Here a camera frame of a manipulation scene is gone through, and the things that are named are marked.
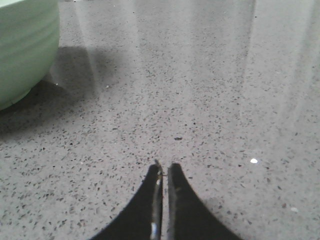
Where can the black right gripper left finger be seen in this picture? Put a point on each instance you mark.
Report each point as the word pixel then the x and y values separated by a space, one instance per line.
pixel 141 219

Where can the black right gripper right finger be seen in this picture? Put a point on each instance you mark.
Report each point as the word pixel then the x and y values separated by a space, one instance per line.
pixel 189 218

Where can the green ribbed bowl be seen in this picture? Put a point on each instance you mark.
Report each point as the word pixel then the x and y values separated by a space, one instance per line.
pixel 29 40

